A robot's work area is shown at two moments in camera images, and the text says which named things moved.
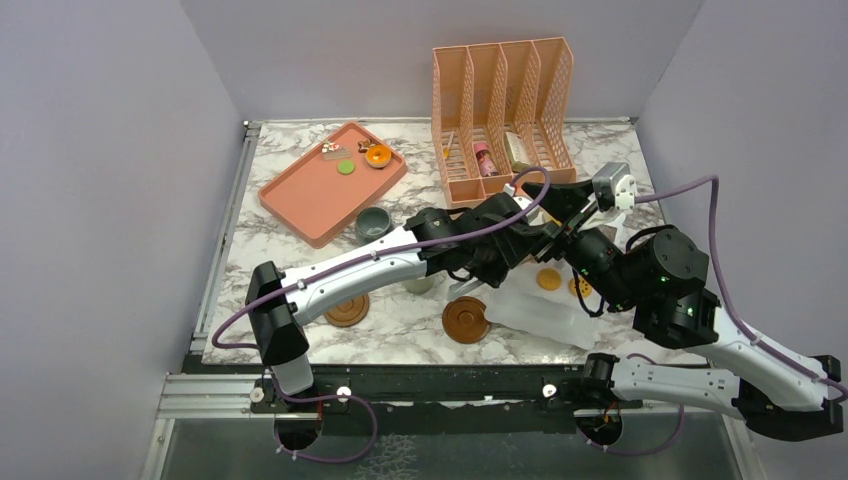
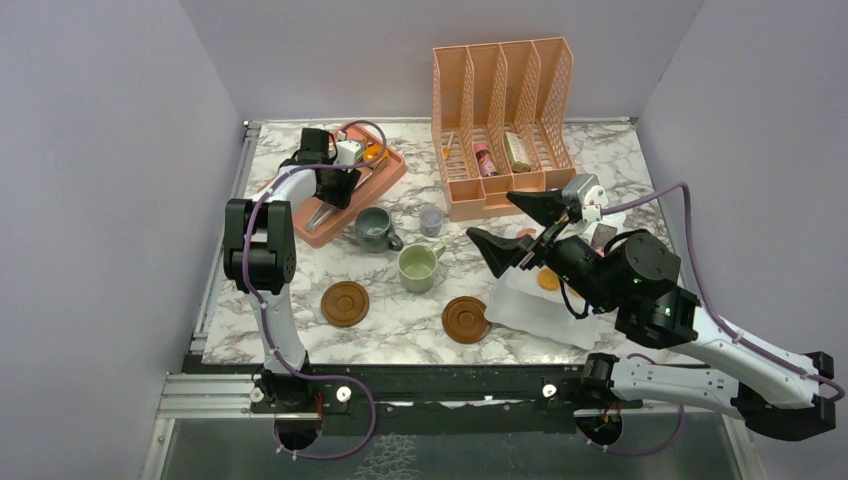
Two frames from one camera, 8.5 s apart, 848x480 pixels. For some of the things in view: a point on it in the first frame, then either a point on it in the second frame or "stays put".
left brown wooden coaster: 349,312 stays put
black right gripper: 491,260 -> 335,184
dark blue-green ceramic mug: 372,223 stays put
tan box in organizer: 518,155 stays put
